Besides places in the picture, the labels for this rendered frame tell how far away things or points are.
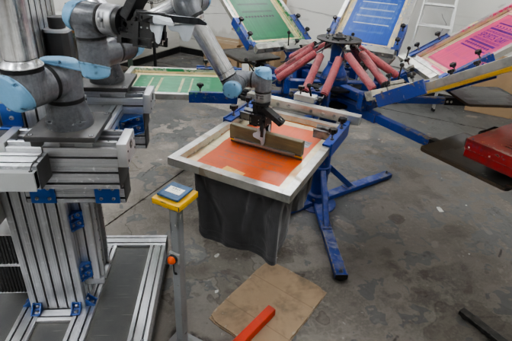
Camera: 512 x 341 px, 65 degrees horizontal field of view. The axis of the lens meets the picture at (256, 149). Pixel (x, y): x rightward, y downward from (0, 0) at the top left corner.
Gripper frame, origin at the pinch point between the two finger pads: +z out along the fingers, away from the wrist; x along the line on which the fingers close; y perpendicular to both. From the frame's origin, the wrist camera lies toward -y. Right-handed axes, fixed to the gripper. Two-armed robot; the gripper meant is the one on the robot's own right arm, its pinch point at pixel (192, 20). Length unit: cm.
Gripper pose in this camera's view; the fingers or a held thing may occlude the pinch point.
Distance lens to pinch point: 97.7
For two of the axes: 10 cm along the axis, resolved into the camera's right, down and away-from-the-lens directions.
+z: 9.3, 2.1, -3.1
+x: -3.6, 2.8, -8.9
